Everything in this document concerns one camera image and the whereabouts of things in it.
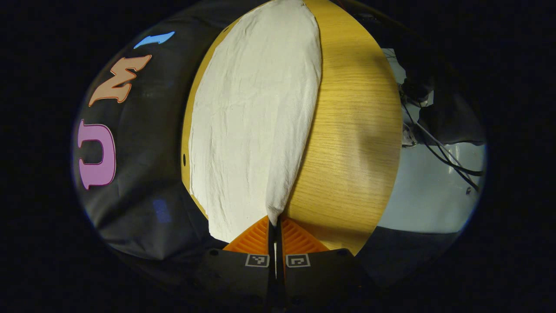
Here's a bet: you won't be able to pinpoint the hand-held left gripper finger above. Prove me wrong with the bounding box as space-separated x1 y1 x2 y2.
278 217 374 313
195 215 277 313

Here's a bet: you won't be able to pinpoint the white jeans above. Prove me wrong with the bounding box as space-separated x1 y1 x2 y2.
189 0 323 243

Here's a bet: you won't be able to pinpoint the black backdrop cloth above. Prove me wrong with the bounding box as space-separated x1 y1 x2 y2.
72 0 278 283

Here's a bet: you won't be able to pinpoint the black floor cable bundle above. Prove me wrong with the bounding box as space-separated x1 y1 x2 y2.
397 87 485 192

